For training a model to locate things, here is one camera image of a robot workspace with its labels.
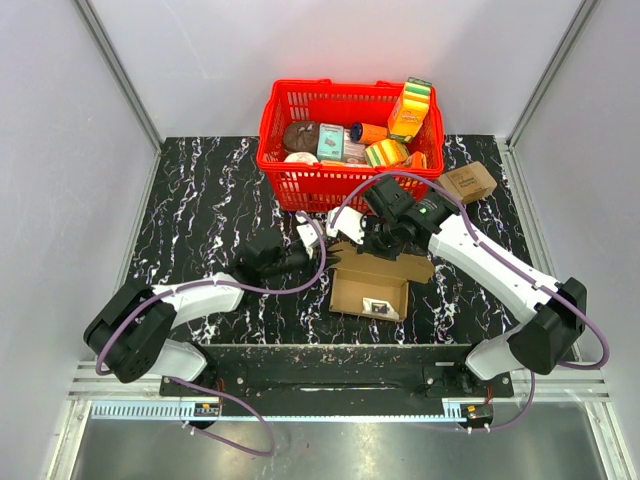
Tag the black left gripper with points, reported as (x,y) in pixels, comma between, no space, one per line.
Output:
(310,266)

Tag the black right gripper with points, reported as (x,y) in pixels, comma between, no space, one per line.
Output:
(366,247)

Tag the brown cardboard box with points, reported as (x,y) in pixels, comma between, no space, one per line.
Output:
(363,275)

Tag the white card with stamp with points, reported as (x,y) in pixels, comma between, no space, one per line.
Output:
(382,309)

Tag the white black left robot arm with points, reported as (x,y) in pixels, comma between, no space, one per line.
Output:
(130,335)

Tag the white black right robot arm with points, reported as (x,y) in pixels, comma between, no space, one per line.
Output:
(550,314)

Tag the pink white small box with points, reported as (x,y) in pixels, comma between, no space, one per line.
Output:
(353,152)

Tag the light blue Kamenoko sponge box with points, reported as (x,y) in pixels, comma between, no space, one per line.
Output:
(330,142)

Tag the green yellow sponge scrubber box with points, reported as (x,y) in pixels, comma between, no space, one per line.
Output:
(410,110)

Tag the orange sponge package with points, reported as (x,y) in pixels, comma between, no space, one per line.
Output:
(415,161)

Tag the red plastic shopping basket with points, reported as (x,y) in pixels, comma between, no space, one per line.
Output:
(318,188)

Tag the yellow green sponge pack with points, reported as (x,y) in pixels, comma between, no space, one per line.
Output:
(386,153)

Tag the yellow Kamenoko sponge pack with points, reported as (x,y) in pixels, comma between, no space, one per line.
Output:
(340,164)

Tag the scouring pads pack kraft sleeve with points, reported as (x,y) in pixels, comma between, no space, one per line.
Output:
(468,183)

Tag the orange cylindrical bottle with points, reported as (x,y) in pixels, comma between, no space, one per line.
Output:
(367,134)

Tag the white round sponge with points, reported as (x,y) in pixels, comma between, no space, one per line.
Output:
(301,157)

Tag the brown round knitted scrubber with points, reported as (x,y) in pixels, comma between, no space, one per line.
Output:
(301,136)

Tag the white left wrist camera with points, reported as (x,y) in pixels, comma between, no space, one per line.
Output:
(310,232)

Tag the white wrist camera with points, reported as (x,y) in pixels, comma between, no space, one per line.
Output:
(310,232)
(348,222)

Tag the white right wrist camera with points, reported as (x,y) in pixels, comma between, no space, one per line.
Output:
(348,222)

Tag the aluminium frame rail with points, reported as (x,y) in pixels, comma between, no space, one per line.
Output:
(105,46)

